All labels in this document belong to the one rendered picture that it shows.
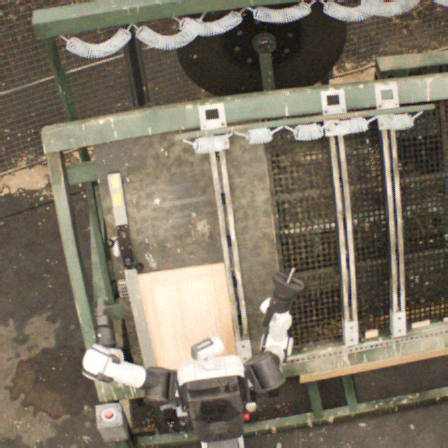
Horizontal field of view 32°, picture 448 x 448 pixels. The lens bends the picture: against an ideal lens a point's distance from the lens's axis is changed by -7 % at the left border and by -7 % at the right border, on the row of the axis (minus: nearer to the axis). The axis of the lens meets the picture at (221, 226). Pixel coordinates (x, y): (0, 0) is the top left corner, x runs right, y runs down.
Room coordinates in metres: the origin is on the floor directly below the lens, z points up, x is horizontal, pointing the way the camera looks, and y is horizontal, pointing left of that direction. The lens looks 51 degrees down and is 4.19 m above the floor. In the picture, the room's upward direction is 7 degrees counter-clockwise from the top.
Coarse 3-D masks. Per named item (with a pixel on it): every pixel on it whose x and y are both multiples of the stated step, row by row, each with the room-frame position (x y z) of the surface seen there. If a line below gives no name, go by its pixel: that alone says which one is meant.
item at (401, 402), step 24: (96, 192) 3.08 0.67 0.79; (360, 216) 3.18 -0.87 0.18; (96, 264) 2.58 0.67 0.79; (312, 264) 2.49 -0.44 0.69; (336, 264) 2.49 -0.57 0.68; (96, 288) 2.43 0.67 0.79; (360, 312) 2.08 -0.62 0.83; (120, 336) 2.51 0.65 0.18; (288, 384) 2.05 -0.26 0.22; (336, 408) 1.87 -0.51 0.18; (360, 408) 1.85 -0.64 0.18; (384, 408) 1.83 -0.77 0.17; (408, 408) 1.84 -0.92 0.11; (264, 432) 1.81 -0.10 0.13
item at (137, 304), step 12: (108, 180) 2.32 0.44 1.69; (120, 180) 2.32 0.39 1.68; (120, 192) 2.29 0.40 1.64; (120, 216) 2.24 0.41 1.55; (132, 276) 2.09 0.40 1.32; (132, 288) 2.06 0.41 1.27; (132, 300) 2.03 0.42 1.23; (144, 312) 2.00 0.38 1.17; (144, 324) 1.97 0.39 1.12; (144, 336) 1.94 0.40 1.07; (144, 348) 1.91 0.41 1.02; (144, 360) 1.87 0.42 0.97
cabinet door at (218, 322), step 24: (216, 264) 2.12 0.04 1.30; (144, 288) 2.07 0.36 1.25; (168, 288) 2.07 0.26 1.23; (192, 288) 2.07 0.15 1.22; (216, 288) 2.06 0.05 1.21; (168, 312) 2.01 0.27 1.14; (192, 312) 2.01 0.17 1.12; (216, 312) 2.00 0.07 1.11; (168, 336) 1.95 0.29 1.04; (192, 336) 1.94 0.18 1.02; (168, 360) 1.88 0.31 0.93; (192, 360) 1.88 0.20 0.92
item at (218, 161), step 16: (224, 112) 2.40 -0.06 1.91; (208, 128) 2.37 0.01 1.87; (224, 144) 2.25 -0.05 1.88; (224, 160) 2.32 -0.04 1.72; (224, 176) 2.29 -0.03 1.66; (224, 192) 2.27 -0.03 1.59; (224, 208) 2.24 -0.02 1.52; (224, 224) 2.18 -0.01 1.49; (224, 240) 2.14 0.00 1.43; (224, 256) 2.10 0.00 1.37; (240, 272) 2.07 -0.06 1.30; (240, 288) 2.02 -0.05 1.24; (240, 304) 1.99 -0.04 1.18; (240, 320) 1.95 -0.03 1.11; (240, 336) 1.92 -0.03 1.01; (240, 352) 1.86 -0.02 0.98
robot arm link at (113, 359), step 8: (96, 344) 1.63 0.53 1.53; (104, 352) 1.58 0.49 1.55; (112, 360) 1.56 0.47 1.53; (120, 360) 1.56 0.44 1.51; (112, 368) 1.53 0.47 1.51; (120, 368) 1.54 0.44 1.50; (128, 368) 1.55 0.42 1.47; (136, 368) 1.56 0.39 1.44; (88, 376) 1.51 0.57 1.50; (96, 376) 1.50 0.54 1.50; (104, 376) 1.50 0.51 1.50; (112, 376) 1.51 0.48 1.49; (120, 376) 1.51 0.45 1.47; (128, 376) 1.52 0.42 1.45; (136, 376) 1.53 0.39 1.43; (144, 376) 1.54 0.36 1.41; (128, 384) 1.51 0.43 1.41; (136, 384) 1.51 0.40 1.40
